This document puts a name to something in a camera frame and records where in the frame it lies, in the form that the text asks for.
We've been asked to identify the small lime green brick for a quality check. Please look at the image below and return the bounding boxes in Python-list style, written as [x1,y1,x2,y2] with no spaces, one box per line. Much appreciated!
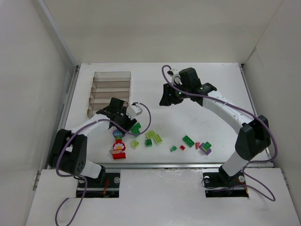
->
[131,140,139,148]

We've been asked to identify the purple red flower lego stack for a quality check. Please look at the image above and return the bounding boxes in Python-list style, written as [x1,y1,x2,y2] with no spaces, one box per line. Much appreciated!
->
[110,129,126,160]

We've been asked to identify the small dark green brick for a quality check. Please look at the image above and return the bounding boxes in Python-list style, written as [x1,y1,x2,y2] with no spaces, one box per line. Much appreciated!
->
[145,139,152,147]

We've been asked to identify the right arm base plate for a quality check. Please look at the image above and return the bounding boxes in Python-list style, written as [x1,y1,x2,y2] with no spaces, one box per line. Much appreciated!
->
[201,171,249,198]

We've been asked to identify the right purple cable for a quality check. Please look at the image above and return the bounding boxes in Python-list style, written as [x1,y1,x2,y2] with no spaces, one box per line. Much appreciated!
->
[161,65,276,202]

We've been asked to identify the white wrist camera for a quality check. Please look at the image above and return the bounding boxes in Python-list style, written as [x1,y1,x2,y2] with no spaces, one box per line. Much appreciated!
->
[126,103,143,119]
[167,69,182,85]

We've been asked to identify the aluminium front rail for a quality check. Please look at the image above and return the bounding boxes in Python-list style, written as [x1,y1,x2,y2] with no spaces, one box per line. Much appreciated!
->
[50,162,275,170]

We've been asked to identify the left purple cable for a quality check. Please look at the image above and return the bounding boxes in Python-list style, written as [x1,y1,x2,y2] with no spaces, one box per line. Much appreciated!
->
[55,102,151,226]

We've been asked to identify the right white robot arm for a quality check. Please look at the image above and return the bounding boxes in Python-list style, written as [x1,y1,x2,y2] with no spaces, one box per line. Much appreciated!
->
[159,65,272,177]

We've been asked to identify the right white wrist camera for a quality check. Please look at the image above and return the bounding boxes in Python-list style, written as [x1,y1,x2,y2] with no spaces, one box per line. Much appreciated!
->
[167,69,182,85]

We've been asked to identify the green L-shaped lego block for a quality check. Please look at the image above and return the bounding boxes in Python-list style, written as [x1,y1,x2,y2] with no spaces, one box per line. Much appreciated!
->
[130,122,141,137]

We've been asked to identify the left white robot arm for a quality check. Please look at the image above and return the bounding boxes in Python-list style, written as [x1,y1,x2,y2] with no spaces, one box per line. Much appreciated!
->
[48,97,142,182]

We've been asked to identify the purple green lego stack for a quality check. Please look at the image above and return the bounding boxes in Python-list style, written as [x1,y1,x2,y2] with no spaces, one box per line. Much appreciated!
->
[199,141,212,155]

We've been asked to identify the red slope piece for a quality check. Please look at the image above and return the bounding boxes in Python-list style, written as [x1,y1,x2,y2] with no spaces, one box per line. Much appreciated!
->
[195,142,200,149]

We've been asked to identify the clear compartment organizer tray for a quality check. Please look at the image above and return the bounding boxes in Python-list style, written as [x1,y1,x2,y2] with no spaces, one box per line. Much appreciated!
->
[87,72,131,118]

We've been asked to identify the small green wedge piece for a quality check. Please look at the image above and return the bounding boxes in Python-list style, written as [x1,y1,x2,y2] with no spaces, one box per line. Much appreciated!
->
[170,146,177,152]

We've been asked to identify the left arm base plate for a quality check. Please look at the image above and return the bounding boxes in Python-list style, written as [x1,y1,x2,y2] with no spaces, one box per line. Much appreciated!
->
[73,165,120,198]

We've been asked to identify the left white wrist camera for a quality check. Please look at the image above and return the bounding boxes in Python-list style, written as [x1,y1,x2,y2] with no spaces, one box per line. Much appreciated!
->
[126,103,143,119]

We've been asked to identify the purple cable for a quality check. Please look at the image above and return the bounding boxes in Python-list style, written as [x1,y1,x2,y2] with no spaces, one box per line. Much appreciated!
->
[55,102,151,226]
[161,65,276,202]

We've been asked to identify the lime green 2x4 brick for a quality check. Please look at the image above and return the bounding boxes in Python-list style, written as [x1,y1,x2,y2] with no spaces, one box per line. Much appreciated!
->
[146,130,156,139]

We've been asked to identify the green 2x4 flat brick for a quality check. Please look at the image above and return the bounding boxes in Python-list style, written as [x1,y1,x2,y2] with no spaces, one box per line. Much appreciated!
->
[182,136,195,148]

